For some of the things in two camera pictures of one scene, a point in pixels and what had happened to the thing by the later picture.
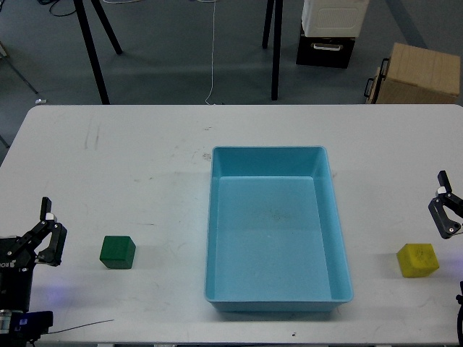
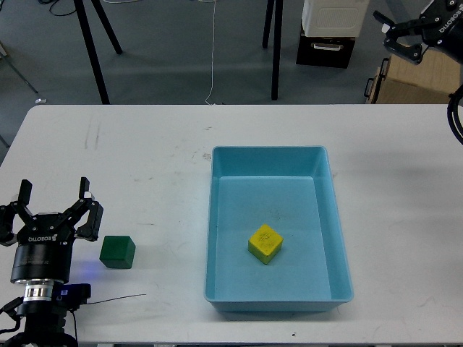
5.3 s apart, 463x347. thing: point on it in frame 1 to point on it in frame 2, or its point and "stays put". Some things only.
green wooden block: [118, 251] stays put
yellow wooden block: [417, 259] to [265, 243]
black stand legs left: [84, 23] stays put
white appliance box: [335, 18] stays put
